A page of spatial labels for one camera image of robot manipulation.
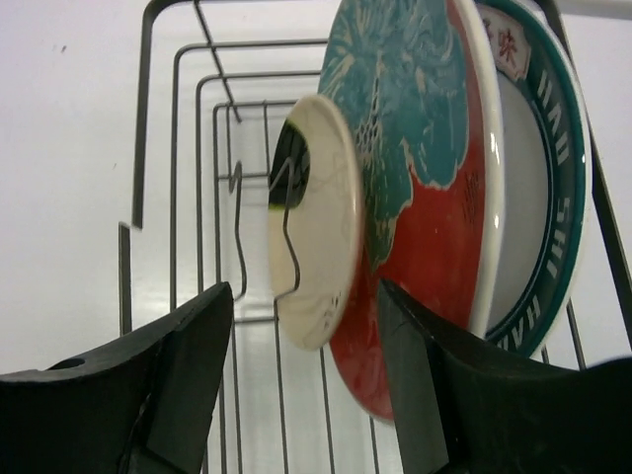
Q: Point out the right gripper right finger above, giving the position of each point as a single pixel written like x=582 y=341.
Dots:
x=463 y=405

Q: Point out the white plate teal lettered rim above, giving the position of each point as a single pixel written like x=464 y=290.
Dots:
x=548 y=166

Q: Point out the wire dish rack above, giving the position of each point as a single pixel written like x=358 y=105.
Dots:
x=216 y=80

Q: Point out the cream plate with flower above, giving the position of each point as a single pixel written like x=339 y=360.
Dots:
x=315 y=221

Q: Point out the red and teal plate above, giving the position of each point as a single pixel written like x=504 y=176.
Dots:
x=417 y=83

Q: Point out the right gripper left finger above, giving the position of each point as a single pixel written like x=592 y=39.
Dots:
x=141 y=403

